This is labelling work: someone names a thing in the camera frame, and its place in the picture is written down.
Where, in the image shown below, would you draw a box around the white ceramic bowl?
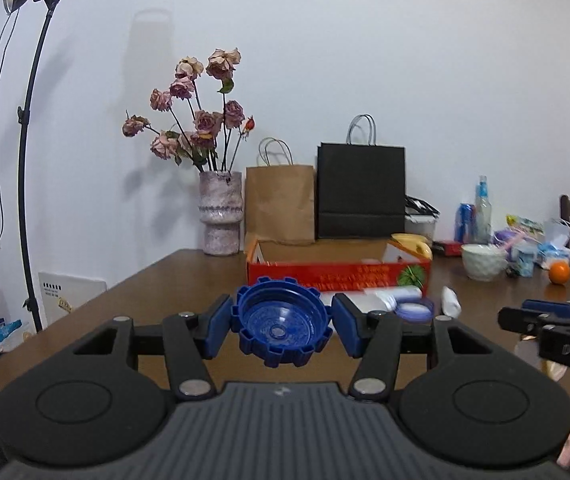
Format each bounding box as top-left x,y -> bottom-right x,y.
461,243 -> 509,282

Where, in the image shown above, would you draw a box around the orange fruit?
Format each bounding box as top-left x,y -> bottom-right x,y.
548,261 -> 570,286

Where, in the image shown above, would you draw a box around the red cardboard box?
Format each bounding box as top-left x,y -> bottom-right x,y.
245,236 -> 434,299

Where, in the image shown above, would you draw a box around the white plastic bottle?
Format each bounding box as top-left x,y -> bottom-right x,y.
322,286 -> 424,311

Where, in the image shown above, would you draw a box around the black paper bag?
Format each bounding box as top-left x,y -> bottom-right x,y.
316,114 -> 407,241

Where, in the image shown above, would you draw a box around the blue tissue packet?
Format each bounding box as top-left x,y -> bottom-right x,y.
537,220 -> 570,268

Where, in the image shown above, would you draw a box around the brown paper bag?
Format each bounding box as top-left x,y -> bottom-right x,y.
245,137 -> 316,246

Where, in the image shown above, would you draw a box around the white squeeze tube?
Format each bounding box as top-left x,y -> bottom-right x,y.
441,286 -> 464,319

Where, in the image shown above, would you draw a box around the colourful snack packet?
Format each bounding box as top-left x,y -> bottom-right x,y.
506,214 -> 546,236

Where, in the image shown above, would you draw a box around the small red box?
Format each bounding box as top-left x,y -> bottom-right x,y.
432,240 -> 466,257

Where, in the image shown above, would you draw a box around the clear bottle with blue label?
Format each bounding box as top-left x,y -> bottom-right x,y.
473,175 -> 494,245

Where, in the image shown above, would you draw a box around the dried pink roses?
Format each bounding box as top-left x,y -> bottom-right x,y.
122,47 -> 257,174

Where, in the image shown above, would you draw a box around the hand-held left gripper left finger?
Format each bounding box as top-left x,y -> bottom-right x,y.
72,294 -> 234,402

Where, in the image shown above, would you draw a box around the blue drink can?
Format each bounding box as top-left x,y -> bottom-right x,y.
455,203 -> 476,243

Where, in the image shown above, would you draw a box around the blue gear-shaped plastic lid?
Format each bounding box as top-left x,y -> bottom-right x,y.
230,276 -> 334,368

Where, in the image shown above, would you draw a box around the black light stand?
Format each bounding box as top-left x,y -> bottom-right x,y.
17,0 -> 59,334

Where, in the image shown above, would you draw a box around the plastic container with black lid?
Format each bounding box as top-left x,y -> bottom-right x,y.
405,195 -> 440,242

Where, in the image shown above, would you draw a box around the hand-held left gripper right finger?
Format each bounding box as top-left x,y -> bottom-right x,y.
331,293 -> 516,403

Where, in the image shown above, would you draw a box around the purple plastic item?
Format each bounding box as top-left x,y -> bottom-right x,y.
493,227 -> 522,249

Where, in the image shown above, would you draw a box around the yellow mug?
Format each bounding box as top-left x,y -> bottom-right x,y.
391,233 -> 434,261

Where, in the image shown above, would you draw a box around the small blue and white carton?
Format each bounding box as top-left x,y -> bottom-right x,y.
512,247 -> 538,279

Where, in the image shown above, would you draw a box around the white cardboard board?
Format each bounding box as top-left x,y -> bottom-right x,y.
38,272 -> 109,331

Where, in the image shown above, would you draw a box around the speckled pink ceramic vase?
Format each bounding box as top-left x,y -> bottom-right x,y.
199,170 -> 244,256

